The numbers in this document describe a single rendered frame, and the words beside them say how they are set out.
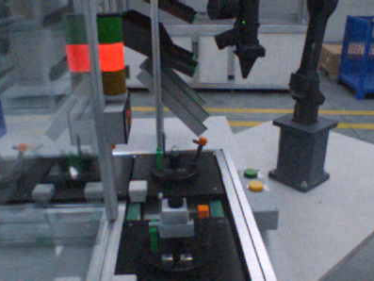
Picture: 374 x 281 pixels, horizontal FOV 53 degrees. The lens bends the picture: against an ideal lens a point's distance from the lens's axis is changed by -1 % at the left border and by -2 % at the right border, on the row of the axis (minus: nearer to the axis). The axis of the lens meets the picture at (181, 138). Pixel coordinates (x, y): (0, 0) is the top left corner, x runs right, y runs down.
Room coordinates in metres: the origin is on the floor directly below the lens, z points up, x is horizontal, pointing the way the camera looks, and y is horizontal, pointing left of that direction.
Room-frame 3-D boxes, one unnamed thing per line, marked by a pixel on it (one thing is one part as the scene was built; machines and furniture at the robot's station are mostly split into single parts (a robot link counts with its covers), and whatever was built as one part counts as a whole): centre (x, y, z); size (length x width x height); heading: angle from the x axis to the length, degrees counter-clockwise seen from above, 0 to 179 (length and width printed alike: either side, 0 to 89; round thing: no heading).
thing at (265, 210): (0.86, -0.19, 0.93); 0.21 x 0.07 x 0.06; 2
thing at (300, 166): (1.09, -0.38, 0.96); 0.15 x 0.15 x 0.20; 39
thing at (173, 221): (0.60, 0.02, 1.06); 0.08 x 0.04 x 0.07; 92
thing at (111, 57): (0.75, 0.14, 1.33); 0.05 x 0.05 x 0.05
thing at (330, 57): (5.93, -2.91, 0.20); 1.20 x 0.80 x 0.41; 84
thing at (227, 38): (0.99, -0.12, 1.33); 0.07 x 0.07 x 0.06; 2
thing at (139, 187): (0.94, 0.02, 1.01); 0.24 x 0.24 x 0.13; 2
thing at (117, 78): (0.75, 0.14, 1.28); 0.05 x 0.05 x 0.05
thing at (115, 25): (0.75, 0.14, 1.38); 0.05 x 0.05 x 0.05
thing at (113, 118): (0.75, 0.14, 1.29); 0.12 x 0.05 x 0.25; 2
